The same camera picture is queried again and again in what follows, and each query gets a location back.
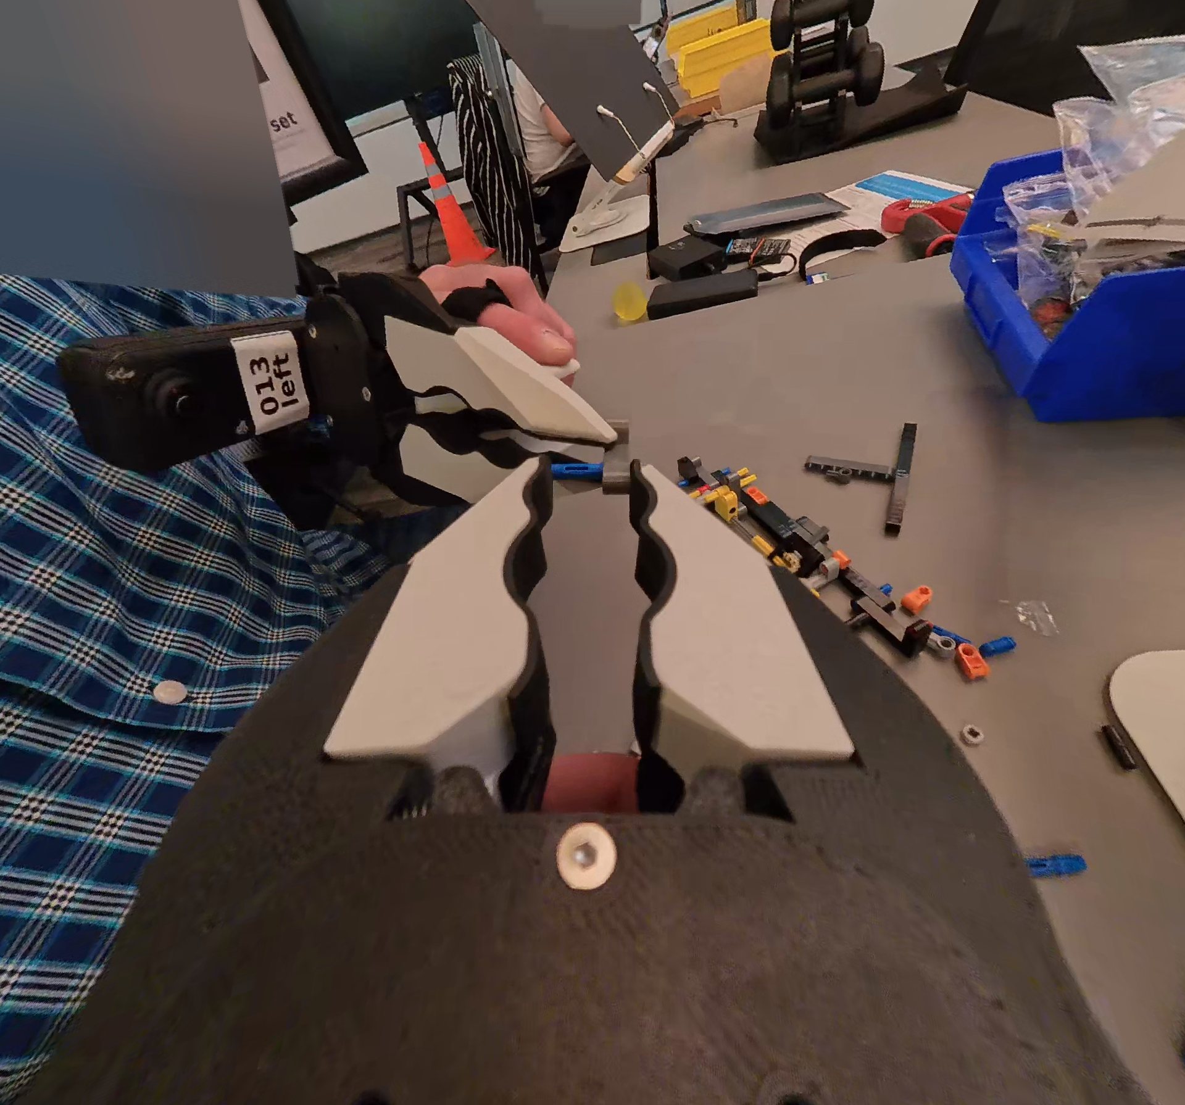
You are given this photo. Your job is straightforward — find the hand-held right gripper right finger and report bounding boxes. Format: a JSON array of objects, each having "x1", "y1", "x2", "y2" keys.
[{"x1": 629, "y1": 459, "x2": 856, "y2": 813}]

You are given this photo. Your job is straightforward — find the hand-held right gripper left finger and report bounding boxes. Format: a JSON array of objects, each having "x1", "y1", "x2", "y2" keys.
[{"x1": 321, "y1": 454, "x2": 556, "y2": 813}]

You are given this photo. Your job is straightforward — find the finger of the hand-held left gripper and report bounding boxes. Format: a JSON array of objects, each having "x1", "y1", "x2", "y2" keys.
[
  {"x1": 400, "y1": 412, "x2": 608, "y2": 482},
  {"x1": 381, "y1": 312, "x2": 620, "y2": 445}
]

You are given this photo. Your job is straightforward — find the dark grey L-shaped lego beam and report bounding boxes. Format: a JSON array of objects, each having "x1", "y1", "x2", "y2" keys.
[{"x1": 602, "y1": 420, "x2": 642, "y2": 494}]

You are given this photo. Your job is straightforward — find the lego chassis assembly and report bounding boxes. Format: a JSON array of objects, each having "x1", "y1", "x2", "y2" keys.
[{"x1": 676, "y1": 454, "x2": 936, "y2": 659}]

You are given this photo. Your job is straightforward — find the long black lego beam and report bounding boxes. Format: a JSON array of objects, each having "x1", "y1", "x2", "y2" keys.
[{"x1": 884, "y1": 422, "x2": 919, "y2": 534}]

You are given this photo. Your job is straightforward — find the group of small lego pins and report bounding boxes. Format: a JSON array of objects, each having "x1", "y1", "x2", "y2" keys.
[{"x1": 930, "y1": 628, "x2": 1089, "y2": 878}]

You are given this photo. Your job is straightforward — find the bags of lego parts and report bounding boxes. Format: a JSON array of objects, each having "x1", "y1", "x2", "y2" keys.
[{"x1": 999, "y1": 35, "x2": 1185, "y2": 342}]

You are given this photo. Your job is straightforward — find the person's left hand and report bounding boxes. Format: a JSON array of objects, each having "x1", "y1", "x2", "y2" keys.
[{"x1": 415, "y1": 263, "x2": 580, "y2": 377}]

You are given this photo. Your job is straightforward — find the orange traffic cone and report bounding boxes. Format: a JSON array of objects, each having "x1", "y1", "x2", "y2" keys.
[{"x1": 418, "y1": 140, "x2": 495, "y2": 266}]

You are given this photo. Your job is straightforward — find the dark grey box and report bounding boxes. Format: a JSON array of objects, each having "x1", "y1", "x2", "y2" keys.
[{"x1": 645, "y1": 275, "x2": 759, "y2": 322}]

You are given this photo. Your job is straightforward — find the black power adapter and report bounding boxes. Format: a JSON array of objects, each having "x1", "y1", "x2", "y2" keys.
[{"x1": 648, "y1": 235, "x2": 727, "y2": 280}]

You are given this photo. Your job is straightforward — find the striped jacket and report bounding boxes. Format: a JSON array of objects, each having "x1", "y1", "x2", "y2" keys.
[{"x1": 448, "y1": 53, "x2": 546, "y2": 277}]

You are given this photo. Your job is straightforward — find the person's plaid shirt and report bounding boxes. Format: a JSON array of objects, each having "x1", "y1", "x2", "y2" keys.
[{"x1": 0, "y1": 275, "x2": 408, "y2": 1060}]

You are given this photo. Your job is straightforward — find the dark grey flat pad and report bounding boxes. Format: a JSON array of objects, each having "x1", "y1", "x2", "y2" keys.
[{"x1": 685, "y1": 191, "x2": 847, "y2": 238}]

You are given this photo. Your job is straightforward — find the white sign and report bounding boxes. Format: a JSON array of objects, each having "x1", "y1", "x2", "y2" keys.
[{"x1": 217, "y1": 0, "x2": 369, "y2": 203}]

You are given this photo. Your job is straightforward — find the book stand with black board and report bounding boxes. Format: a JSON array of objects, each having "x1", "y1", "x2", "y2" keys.
[{"x1": 452, "y1": 0, "x2": 680, "y2": 254}]

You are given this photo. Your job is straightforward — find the yellow storage bin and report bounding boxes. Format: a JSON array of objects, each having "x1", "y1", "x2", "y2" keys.
[{"x1": 663, "y1": 7, "x2": 773, "y2": 97}]

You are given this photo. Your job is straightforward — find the large dark screen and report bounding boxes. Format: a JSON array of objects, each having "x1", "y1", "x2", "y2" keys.
[{"x1": 249, "y1": 0, "x2": 537, "y2": 120}]

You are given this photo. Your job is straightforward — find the white book stand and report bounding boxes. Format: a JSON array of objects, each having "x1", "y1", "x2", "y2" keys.
[{"x1": 1107, "y1": 650, "x2": 1185, "y2": 822}]

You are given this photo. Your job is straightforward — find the small red object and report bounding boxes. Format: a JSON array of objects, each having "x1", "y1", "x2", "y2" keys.
[{"x1": 879, "y1": 191, "x2": 976, "y2": 257}]

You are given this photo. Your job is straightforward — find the white and blue paper sheet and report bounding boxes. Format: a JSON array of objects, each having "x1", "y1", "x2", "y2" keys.
[{"x1": 824, "y1": 167, "x2": 973, "y2": 217}]

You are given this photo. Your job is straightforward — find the blue storage bin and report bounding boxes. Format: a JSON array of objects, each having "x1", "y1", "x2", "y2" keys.
[{"x1": 948, "y1": 149, "x2": 1185, "y2": 423}]

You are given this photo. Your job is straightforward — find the black equipment rack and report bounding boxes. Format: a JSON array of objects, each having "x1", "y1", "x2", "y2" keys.
[{"x1": 753, "y1": 0, "x2": 967, "y2": 166}]

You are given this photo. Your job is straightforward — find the instruction book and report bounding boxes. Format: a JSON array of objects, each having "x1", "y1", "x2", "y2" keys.
[{"x1": 1078, "y1": 127, "x2": 1185, "y2": 244}]

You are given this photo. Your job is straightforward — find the black strap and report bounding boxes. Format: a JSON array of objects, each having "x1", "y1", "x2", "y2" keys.
[{"x1": 797, "y1": 229, "x2": 890, "y2": 277}]

